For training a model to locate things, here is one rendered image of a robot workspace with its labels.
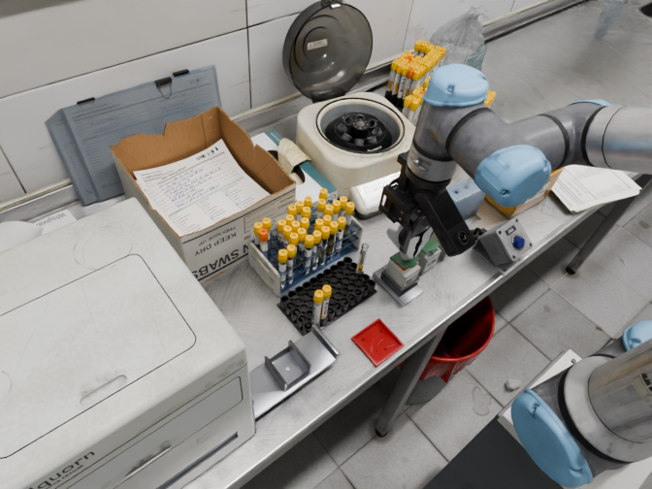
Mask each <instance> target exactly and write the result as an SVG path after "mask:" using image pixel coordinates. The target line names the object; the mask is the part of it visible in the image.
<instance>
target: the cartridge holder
mask: <svg viewBox="0 0 652 489"><path fill-rule="evenodd" d="M387 265H388V263H387V264H386V265H384V266H383V267H381V268H380V269H378V270H377V271H375V272H373V277H374V278H375V279H376V280H377V281H378V282H379V283H380V284H381V285H382V286H383V287H384V288H385V289H386V290H387V291H388V292H389V293H390V294H391V295H392V296H393V297H394V298H395V299H396V300H397V301H398V302H399V303H400V304H401V305H402V306H403V307H405V306H407V305H408V304H410V303H411V302H412V301H414V300H415V299H417V298H418V297H419V296H421V295H422V294H423V293H424V291H425V290H424V289H423V288H422V287H421V286H420V285H419V284H418V281H419V280H420V278H419V277H417V278H416V279H415V280H414V281H412V282H411V283H409V284H408V285H406V286H405V287H403V288H401V287H400V286H399V285H398V284H397V283H396V282H395V281H394V280H393V279H392V278H391V277H390V276H389V275H387V274H386V273H385V272H386V268H387Z"/></svg>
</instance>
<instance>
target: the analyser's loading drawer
mask: <svg viewBox="0 0 652 489"><path fill-rule="evenodd" d="M339 355H340V352H339V351H338V350H337V349H336V348H335V346H334V345H333V344H332V343H331V342H330V341H329V339H328V338H327V337H326V336H325V335H324V334H323V332H322V331H321V330H320V329H319V328H318V327H317V325H316V324H315V323H314V324H313V325H312V328H311V331H310V332H309V333H307V334H306V335H304V336H303V337H301V338H300V339H298V340H297V341H295V342H292V341H291V340H290V341H289V342H288V346H287V347H286V348H285V349H284V350H282V351H281V352H279V353H278V354H276V355H275V356H273V357H271V358H270V359H269V358H268V357H267V356H265V357H264V358H265V362H264V363H262V364H261V365H259V366H258V367H256V368H255V369H253V370H252V371H250V372H249V382H250V392H251V398H252V400H253V401H254V416H255V418H256V417H258V416H259V415H261V414H262V413H263V412H265V411H266V410H268V409H269V408H271V407H272V406H274V405H275V404H276V403H278V402H279V401H281V400H282V399H283V398H285V397H286V396H288V395H289V394H290V393H292V392H293V391H295V390H296V389H297V388H299V387H300V386H302V385H303V384H304V383H306V382H307V381H309V380H310V379H311V378H313V377H314V376H316V375H317V374H319V373H320V372H322V371H323V370H324V369H326V368H327V367H329V366H330V365H331V364H333V363H334V365H336V364H337V363H338V360H339ZM287 367H288V368H289V369H290V371H288V372H287V371H286V370H285V368H287Z"/></svg>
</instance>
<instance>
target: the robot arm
mask: <svg viewBox="0 0 652 489"><path fill-rule="evenodd" d="M488 87H489V83H488V81H487V79H486V77H485V76H484V75H483V74H482V73H481V72H480V71H478V70H476V69H475V68H473V67H471V66H467V65H463V64H449V65H443V66H440V67H439V68H438V69H436V70H435V71H434V73H433V74H432V76H431V77H430V80H429V83H428V86H427V89H426V92H425V93H424V95H423V97H422V100H423V102H422V106H421V110H420V113H419V117H418V120H417V123H416V127H415V131H414V134H413V138H412V142H411V145H410V149H409V150H408V151H407V152H402V153H400V154H399V155H398V158H397V162H398V163H400V164H401V165H402V168H401V172H400V175H399V177H398V178H396V179H393V180H392V181H391V182H390V183H389V184H387V185H385V186H383V190H382V194H381V198H380V202H379V206H378V209H379V210H381V211H382V212H383V213H384V214H385V215H386V217H388V218H389V219H390V220H391V221H392V222H393V223H396V222H399V223H400V224H401V225H399V227H398V230H394V229H392V228H388V229H387V231H386V233H387V236H388V238H389V239H390V240H391V241H392V243H393V244H394V245H395V246H396V247H397V249H398V250H400V255H401V257H402V258H403V259H404V260H405V261H408V260H410V259H412V258H413V257H415V256H416V255H417V254H418V253H419V251H420V250H421V249H422V248H423V247H424V245H425V244H426V243H427V242H428V241H429V239H431V237H432V235H433V234H434V232H435V234H436V236H437V238H438V239H439V241H440V244H441V245H442V247H443V249H444V251H445V253H446V254H447V256H449V257H453V256H456V255H460V254H462V253H463V252H465V251H466V250H468V249H469V248H471V247H472V246H473V245H474V244H475V238H474V237H473V234H472V232H471V231H470V229H469V227H468V225H467V224H466V222H465V220H464V218H463V216H462V215H461V214H460V212H459V210H458V209H457V207H456V205H455V203H454V202H453V200H452V198H451V196H450V194H449V193H448V191H447V189H446V187H447V186H448V185H449V184H450V183H451V180H452V177H454V175H455V174H456V172H457V169H458V166H460V167H461V168H462V169H463V170H464V171H465V172H466V173H467V174H468V175H469V176H470V177H471V178H472V179H473V180H474V182H475V184H476V185H477V187H478V188H479V189H480V190H481V191H483V192H485V193H487V194H488V195H489V196H490V197H491V198H492V199H493V200H494V201H495V202H496V203H497V204H499V205H500V206H502V207H506V208H511V207H516V206H519V205H521V204H523V203H525V201H526V200H527V199H529V198H532V197H534V196H535V195H536V194H537V193H538V192H539V191H540V190H541V189H542V188H543V187H544V185H545V184H546V183H547V181H548V179H549V177H550V174H551V172H552V171H555V170H558V169H561V168H564V167H566V166H569V165H579V166H587V167H596V168H603V169H610V170H618V171H626V172H634V173H642V174H649V175H652V106H612V105H610V104H609V103H607V102H606V101H604V100H598V99H596V100H585V101H578V102H574V103H571V104H569V105H567V106H565V107H563V108H560V109H557V110H554V111H550V112H547V113H544V114H537V115H534V116H531V117H528V118H524V119H521V120H518V121H514V122H511V123H506V122H504V121H503V120H502V119H501V118H500V117H499V116H498V115H497V114H495V113H494V112H493V111H492V110H491V109H490V108H489V107H488V106H486V105H485V104H484V101H485V100H486V98H487V91H488ZM394 183H397V184H394ZM393 184H394V185H393ZM391 185H392V186H391ZM384 195H385V196H386V199H385V203H384V206H382V202H383V198H384ZM510 413H511V419H512V422H513V427H514V429H515V432H516V434H517V436H518V438H519V439H520V441H521V443H522V445H523V446H524V448H525V449H526V451H527V452H528V454H529V455H530V457H531V458H532V459H533V460H534V462H535V463H536V464H537V465H538V466H539V467H540V469H541V470H542V471H543V472H545V473H546V474H547V475H548V476H549V477H550V478H551V479H553V480H554V481H556V482H557V483H559V484H561V485H563V486H565V487H569V488H578V487H580V486H582V485H583V484H585V483H587V484H589V483H591V482H592V481H593V478H594V477H596V476H597V475H599V474H600V473H603V472H604V471H607V470H617V469H620V468H623V467H625V466H627V465H629V464H631V463H634V462H639V461H642V460H645V459H648V458H649V457H651V456H652V320H646V321H640V322H638V323H636V324H635V325H633V326H632V327H629V328H627V329H626V330H625V331H624V332H623V335H622V336H621V337H620V338H618V339H617V340H616V341H614V342H613V343H611V344H610V345H608V346H606V347H604V348H603V349H601V350H599V351H597V352H596V353H594V354H592V355H590V356H588V357H587V358H584V359H582V360H580V361H578V362H576V363H575V364H573V365H571V366H569V367H568V368H566V369H564V370H562V371H561V372H559V373H557V374H556V375H554V376H552V377H550V378H549V379H547V380H545V381H543V382H542V383H540V384H538V385H536V386H534V387H533V388H531V389H526V390H524V391H523V394H521V395H520V396H518V397H516V398H515V399H514V400H513V402H512V405H511V410H510Z"/></svg>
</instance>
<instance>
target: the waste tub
mask: <svg viewBox="0 0 652 489"><path fill-rule="evenodd" d="M565 169H566V168H561V169H558V170H555V171H552V172H551V174H550V177H549V179H548V181H547V183H546V184H545V185H544V187H543V188H542V189H541V190H540V191H539V192H538V193H537V194H536V195H535V196H534V197H532V198H529V199H527V200H526V201H525V203H523V204H521V205H519V206H516V207H511V208H506V207H502V206H500V205H499V204H497V203H496V202H495V201H494V200H493V199H492V198H491V197H490V196H489V195H488V194H487V193H486V195H485V198H484V200H485V201H487V202H488V203H489V204H490V205H491V206H492V207H494V208H495V209H496V210H497V211H498V212H500V213H501V214H502V215H503V216H504V217H505V218H507V219H508V220H510V219H512V218H513V217H515V216H516V215H518V214H520V213H521V212H524V211H526V210H527V209H529V208H531V207H533V206H534V205H536V204H538V203H540V202H541V201H543V200H545V198H546V197H547V195H548V193H549V192H550V190H551V188H552V187H553V185H554V184H555V182H556V180H557V179H558V177H559V176H560V175H561V173H562V172H563V171H564V170H565Z"/></svg>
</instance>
